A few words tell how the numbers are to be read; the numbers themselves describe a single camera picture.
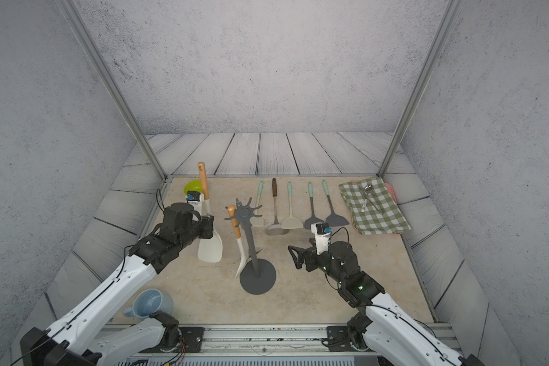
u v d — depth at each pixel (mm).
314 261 671
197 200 673
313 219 1033
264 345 726
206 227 684
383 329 603
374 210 1064
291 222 1022
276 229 983
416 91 892
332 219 1022
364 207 1076
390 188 1147
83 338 406
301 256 668
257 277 862
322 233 658
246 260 732
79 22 726
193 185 1159
